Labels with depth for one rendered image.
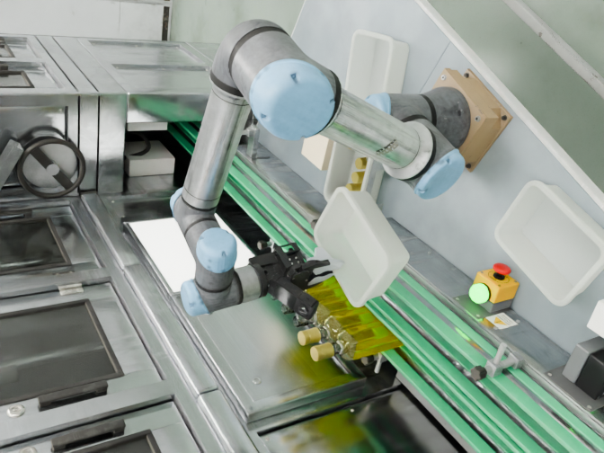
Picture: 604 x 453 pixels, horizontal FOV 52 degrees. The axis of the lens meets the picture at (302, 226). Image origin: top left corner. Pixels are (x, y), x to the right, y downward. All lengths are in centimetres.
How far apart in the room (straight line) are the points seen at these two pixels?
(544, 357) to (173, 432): 81
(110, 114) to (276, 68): 134
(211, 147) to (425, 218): 73
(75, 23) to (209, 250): 396
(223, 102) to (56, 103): 112
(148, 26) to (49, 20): 72
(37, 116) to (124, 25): 299
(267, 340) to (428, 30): 89
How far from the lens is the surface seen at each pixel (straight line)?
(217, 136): 112
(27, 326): 173
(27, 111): 216
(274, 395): 150
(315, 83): 91
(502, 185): 149
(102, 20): 503
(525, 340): 143
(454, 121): 140
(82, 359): 162
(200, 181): 118
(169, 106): 226
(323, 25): 202
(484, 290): 144
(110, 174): 229
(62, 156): 221
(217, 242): 116
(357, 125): 104
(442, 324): 140
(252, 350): 160
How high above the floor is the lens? 190
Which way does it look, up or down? 32 degrees down
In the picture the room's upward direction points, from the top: 98 degrees counter-clockwise
